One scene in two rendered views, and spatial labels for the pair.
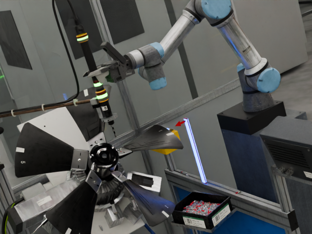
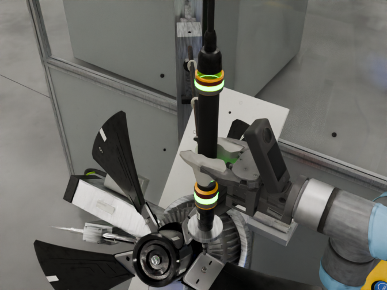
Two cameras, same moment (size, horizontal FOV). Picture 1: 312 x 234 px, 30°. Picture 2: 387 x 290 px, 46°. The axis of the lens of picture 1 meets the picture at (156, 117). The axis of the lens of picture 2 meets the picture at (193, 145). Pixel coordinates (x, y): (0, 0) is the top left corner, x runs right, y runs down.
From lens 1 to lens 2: 2.02 m
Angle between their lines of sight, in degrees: 56
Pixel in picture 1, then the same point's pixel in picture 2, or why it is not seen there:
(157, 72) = (336, 268)
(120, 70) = (250, 199)
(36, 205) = (95, 203)
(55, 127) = not seen: hidden behind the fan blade
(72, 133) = not seen: hidden behind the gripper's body
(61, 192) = (127, 218)
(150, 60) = (337, 240)
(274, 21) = not seen: outside the picture
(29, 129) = (119, 122)
